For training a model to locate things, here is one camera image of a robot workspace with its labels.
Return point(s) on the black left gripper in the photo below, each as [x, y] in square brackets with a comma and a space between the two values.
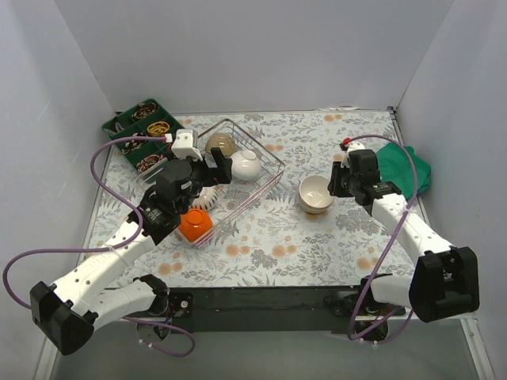
[214, 169]

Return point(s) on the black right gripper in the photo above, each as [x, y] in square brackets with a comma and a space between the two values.
[337, 180]

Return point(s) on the white round bowl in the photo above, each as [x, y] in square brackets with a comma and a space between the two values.
[246, 165]

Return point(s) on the beige floral bowl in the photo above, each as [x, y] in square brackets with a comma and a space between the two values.
[313, 191]

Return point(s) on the tan brown bowl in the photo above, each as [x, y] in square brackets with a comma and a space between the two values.
[221, 140]

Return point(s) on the pale green rimmed bowl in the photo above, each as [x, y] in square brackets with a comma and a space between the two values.
[312, 210]

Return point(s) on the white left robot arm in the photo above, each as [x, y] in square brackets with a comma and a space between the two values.
[71, 309]

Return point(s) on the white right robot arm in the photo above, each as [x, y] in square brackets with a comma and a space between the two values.
[445, 279]

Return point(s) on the white black striped bowl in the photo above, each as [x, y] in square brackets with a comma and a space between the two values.
[206, 200]

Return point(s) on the orange bowl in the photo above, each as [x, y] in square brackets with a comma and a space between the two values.
[194, 224]

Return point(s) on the green cloth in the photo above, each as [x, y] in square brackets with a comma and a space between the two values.
[395, 167]

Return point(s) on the pink rose rolled tie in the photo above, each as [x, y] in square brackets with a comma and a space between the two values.
[148, 162]

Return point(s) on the yellow rolled tie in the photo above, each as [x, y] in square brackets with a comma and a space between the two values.
[158, 129]

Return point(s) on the green divided organizer tray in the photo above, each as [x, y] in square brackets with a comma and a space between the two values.
[122, 125]

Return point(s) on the black white floral tie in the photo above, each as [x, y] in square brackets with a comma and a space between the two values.
[133, 144]

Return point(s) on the brown patterned rolled tie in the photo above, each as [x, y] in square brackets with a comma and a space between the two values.
[143, 110]

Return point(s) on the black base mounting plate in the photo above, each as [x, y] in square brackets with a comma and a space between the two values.
[262, 309]

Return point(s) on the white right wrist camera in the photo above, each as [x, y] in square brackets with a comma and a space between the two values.
[348, 146]

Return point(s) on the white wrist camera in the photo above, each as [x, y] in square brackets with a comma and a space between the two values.
[348, 146]
[183, 144]

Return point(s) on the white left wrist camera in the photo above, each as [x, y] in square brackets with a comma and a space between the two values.
[183, 144]

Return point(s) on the aluminium frame rail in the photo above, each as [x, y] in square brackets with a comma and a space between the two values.
[46, 361]

